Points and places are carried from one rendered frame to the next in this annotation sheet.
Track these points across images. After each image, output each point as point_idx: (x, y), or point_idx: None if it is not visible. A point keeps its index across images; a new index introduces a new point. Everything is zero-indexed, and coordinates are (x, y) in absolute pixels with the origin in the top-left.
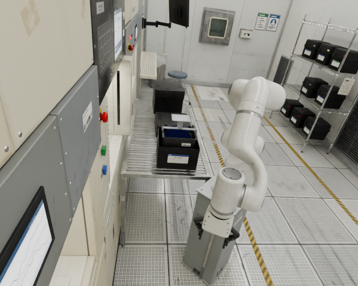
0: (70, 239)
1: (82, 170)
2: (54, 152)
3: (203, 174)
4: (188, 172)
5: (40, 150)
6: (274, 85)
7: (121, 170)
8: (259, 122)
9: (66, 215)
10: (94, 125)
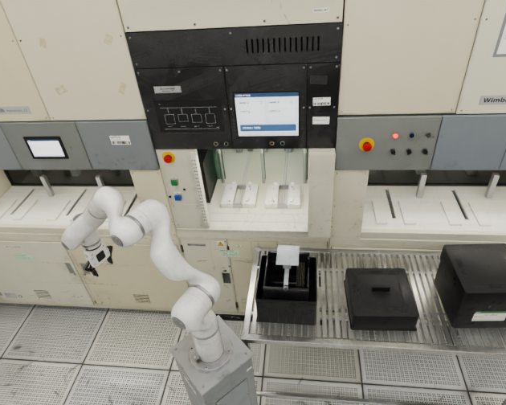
0: None
1: (109, 160)
2: (71, 132)
3: (247, 329)
4: (253, 312)
5: (59, 126)
6: (111, 211)
7: (260, 247)
8: (87, 210)
9: (83, 161)
10: (137, 151)
